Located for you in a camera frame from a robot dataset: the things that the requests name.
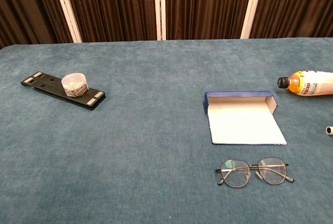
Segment orange drink plastic bottle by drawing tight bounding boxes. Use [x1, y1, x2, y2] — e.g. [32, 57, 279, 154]
[277, 69, 333, 97]

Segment blue velvet table cloth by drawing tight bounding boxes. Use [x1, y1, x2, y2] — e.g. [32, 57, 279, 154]
[0, 38, 333, 224]

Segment thin metal eyeglasses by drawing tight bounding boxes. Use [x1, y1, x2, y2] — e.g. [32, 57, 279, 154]
[214, 157, 296, 189]

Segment dark brown curtain panel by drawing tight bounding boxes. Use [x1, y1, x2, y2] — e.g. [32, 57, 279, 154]
[249, 0, 333, 39]
[0, 0, 73, 49]
[165, 0, 255, 40]
[61, 0, 158, 43]

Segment blue box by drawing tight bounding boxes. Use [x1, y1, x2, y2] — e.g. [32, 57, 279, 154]
[203, 91, 288, 146]

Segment white partition frame post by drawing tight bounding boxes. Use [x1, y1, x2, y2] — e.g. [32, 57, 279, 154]
[240, 0, 265, 40]
[153, 0, 167, 41]
[50, 0, 83, 44]

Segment black folding stand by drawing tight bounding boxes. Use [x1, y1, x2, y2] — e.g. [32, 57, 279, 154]
[20, 71, 107, 111]

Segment clear jar of clips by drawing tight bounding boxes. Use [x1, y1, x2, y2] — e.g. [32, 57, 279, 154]
[61, 72, 89, 98]

